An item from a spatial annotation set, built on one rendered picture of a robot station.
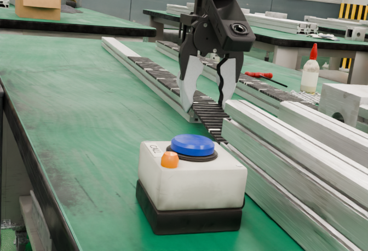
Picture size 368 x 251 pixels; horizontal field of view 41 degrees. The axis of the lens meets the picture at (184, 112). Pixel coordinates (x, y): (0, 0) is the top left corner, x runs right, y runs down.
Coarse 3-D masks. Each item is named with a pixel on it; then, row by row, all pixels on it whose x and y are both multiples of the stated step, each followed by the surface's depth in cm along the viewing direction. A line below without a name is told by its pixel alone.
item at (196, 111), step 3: (195, 111) 75; (198, 111) 75; (201, 111) 75; (204, 111) 76; (207, 111) 76; (210, 111) 76; (213, 111) 76; (216, 111) 76; (219, 111) 77; (222, 111) 77; (210, 114) 75; (213, 114) 75; (216, 114) 75; (219, 114) 76; (222, 114) 76; (225, 114) 76
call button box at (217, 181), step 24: (144, 144) 46; (168, 144) 47; (216, 144) 49; (144, 168) 45; (168, 168) 41; (192, 168) 41; (216, 168) 42; (240, 168) 43; (144, 192) 45; (168, 192) 41; (192, 192) 42; (216, 192) 42; (240, 192) 43; (168, 216) 41; (192, 216) 42; (216, 216) 43; (240, 216) 44
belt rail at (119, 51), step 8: (104, 40) 162; (112, 40) 160; (112, 48) 147; (120, 48) 141; (128, 48) 143; (120, 56) 138; (128, 64) 125; (136, 72) 116; (144, 72) 109; (144, 80) 108; (152, 80) 102; (152, 88) 102; (160, 88) 98; (160, 96) 96; (168, 96) 93; (176, 96) 86; (176, 104) 86; (184, 112) 82; (192, 112) 80; (192, 120) 79
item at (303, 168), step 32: (224, 128) 58; (256, 128) 50; (288, 128) 48; (320, 128) 52; (352, 128) 50; (256, 160) 50; (288, 160) 46; (320, 160) 40; (352, 160) 40; (256, 192) 50; (288, 192) 46; (320, 192) 39; (352, 192) 36; (288, 224) 44; (320, 224) 40; (352, 224) 36
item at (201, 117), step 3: (198, 114) 74; (201, 114) 74; (204, 114) 74; (207, 114) 74; (198, 117) 74; (201, 117) 73; (204, 117) 73; (207, 117) 73; (210, 117) 73; (213, 117) 74; (216, 117) 74; (219, 117) 74; (222, 117) 74; (225, 117) 74; (228, 117) 75; (201, 120) 73
